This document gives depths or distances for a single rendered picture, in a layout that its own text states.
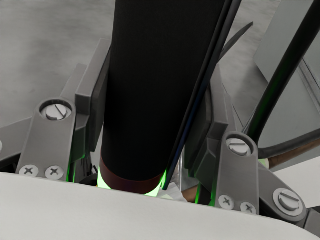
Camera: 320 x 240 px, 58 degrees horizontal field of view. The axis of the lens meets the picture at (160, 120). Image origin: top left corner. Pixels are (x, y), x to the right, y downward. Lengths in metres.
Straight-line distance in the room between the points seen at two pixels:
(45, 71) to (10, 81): 0.29
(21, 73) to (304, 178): 2.42
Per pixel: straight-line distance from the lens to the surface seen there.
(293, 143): 0.30
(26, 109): 2.35
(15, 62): 2.83
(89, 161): 0.52
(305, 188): 0.57
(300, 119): 1.41
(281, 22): 3.22
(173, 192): 0.23
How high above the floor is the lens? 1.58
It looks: 42 degrees down
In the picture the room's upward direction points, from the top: 16 degrees clockwise
